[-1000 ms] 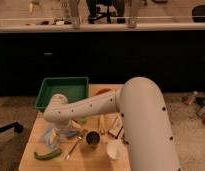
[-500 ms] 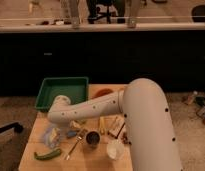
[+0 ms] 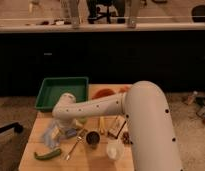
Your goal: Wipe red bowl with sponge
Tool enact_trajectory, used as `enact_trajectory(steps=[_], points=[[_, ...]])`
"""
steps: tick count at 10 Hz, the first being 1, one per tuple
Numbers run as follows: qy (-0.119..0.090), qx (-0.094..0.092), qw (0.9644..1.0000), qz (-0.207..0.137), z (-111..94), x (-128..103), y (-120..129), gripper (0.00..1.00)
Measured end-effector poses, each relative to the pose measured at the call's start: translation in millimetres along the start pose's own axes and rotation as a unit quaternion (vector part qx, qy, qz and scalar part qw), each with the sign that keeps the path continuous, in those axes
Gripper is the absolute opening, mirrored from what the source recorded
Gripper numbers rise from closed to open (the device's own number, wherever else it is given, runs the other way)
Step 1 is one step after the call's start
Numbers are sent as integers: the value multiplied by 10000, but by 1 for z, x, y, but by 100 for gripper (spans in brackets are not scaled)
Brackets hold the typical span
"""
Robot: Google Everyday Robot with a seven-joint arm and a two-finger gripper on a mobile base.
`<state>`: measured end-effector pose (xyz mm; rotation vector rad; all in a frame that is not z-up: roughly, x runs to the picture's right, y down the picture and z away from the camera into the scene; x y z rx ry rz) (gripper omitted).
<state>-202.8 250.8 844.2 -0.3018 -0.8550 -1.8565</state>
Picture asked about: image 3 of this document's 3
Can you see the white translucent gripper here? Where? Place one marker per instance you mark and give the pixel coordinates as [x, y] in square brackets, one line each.
[64, 126]

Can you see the small green bowl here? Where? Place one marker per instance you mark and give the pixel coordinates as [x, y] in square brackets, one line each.
[82, 120]

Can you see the black office chair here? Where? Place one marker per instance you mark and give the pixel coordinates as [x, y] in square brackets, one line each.
[106, 8]

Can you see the metal fork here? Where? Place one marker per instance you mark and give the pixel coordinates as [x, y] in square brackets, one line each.
[79, 138]

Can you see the dark brown bowl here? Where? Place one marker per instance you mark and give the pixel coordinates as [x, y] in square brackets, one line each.
[124, 89]

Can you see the light blue cloth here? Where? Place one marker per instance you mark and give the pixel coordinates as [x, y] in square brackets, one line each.
[52, 135]

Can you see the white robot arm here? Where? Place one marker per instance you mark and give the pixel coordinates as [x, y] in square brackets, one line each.
[145, 108]

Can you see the white paper cup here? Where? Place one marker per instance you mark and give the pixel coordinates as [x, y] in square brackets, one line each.
[114, 149]

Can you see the dark metal cup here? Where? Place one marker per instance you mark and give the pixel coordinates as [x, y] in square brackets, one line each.
[93, 139]

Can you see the green plastic tray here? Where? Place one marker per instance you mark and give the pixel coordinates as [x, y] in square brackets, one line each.
[52, 88]

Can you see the brown snack box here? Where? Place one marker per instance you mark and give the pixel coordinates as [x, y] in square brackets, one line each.
[116, 126]

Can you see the bunch of dark grapes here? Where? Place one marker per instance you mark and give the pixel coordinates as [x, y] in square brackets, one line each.
[125, 138]

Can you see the red bowl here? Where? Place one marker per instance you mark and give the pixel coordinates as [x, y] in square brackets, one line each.
[103, 93]

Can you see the blue sponge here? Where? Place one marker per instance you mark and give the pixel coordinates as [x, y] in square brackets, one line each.
[71, 133]

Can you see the black chair base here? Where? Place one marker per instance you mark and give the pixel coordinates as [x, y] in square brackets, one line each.
[15, 126]

